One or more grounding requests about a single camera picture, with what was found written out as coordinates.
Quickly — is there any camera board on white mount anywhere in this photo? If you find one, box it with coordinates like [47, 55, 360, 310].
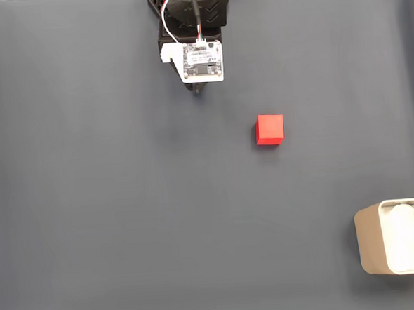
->
[158, 37, 225, 86]

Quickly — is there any red cube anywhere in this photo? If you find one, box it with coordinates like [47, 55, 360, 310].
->
[254, 113, 286, 148]

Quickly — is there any dark blue-grey table mat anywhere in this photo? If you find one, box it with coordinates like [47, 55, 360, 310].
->
[0, 0, 414, 310]

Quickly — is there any white crumpled cloth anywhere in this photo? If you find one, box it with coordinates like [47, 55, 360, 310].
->
[384, 202, 414, 274]

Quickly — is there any black camera cable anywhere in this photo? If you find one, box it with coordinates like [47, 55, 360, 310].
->
[187, 0, 205, 41]

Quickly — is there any beige metal box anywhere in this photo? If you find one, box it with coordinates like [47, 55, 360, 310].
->
[352, 197, 414, 278]

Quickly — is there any red and white servo wire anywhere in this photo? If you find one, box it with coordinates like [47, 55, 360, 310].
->
[159, 0, 187, 46]

